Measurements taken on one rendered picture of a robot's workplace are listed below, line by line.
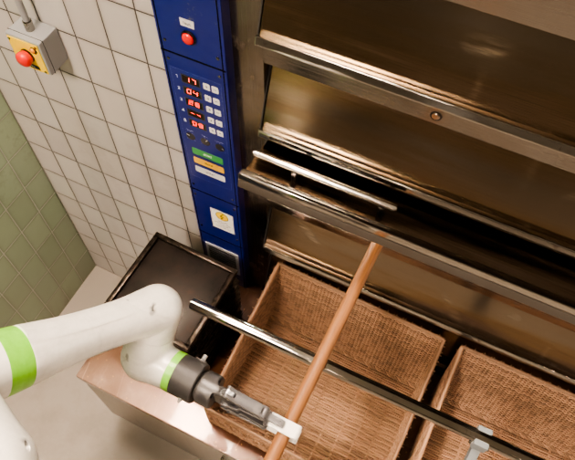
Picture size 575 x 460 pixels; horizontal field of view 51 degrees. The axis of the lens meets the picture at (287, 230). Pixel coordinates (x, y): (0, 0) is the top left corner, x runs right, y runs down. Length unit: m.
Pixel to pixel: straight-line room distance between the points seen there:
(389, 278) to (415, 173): 0.49
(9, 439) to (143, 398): 1.06
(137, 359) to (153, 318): 0.13
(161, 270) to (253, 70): 0.77
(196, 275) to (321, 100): 0.75
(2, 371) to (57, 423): 1.62
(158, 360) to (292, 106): 0.61
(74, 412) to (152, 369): 1.37
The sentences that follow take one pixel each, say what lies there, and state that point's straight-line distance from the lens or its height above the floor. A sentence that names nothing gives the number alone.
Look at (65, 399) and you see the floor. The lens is 2.73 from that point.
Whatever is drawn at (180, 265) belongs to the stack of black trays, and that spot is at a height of 0.90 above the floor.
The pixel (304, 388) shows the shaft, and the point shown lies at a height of 1.21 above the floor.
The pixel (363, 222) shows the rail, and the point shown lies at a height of 1.44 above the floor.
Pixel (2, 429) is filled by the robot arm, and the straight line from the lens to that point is 1.02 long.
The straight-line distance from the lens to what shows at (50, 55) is 1.61.
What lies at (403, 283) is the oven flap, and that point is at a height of 1.01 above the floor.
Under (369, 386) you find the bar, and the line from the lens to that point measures 1.39.
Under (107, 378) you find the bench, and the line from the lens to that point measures 2.07.
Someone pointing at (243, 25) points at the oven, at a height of 1.71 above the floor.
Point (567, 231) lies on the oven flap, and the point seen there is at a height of 1.49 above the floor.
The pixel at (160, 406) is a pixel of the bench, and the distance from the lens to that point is 2.01.
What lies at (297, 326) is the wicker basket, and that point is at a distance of 2.03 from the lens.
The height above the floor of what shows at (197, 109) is 1.44.
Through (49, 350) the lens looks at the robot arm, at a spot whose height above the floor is 1.49.
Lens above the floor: 2.49
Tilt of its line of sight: 59 degrees down
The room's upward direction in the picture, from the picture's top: 2 degrees clockwise
